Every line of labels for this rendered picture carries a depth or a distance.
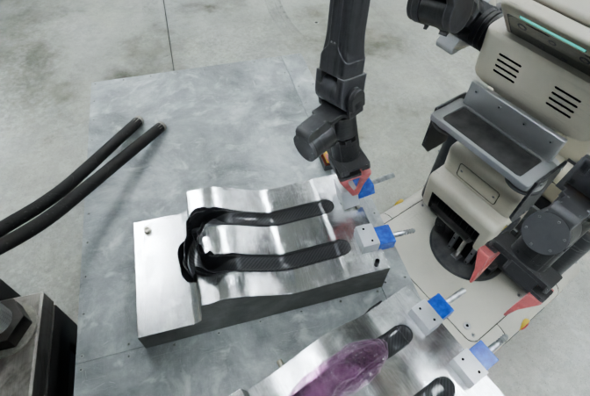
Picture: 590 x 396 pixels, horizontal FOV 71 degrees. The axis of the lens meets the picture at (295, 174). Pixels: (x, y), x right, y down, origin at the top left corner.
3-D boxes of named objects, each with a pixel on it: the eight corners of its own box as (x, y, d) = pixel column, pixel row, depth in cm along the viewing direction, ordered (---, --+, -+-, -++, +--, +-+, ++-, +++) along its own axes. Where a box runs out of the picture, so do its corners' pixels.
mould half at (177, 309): (341, 194, 106) (348, 159, 95) (382, 286, 90) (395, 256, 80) (140, 236, 96) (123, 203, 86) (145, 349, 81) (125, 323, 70)
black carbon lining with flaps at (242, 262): (329, 201, 96) (333, 175, 88) (354, 262, 86) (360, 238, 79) (176, 234, 89) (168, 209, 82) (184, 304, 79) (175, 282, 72)
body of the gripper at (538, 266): (542, 297, 60) (579, 263, 56) (485, 246, 65) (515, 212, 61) (555, 284, 64) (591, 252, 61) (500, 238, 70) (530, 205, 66)
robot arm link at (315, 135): (365, 85, 70) (329, 68, 75) (316, 120, 65) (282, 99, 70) (366, 138, 78) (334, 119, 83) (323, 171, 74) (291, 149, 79)
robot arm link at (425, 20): (476, -2, 83) (453, -8, 86) (459, -22, 75) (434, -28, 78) (453, 42, 86) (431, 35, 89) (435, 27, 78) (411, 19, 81)
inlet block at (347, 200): (390, 176, 95) (388, 159, 92) (399, 190, 92) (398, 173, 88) (336, 195, 95) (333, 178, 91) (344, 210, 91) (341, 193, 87)
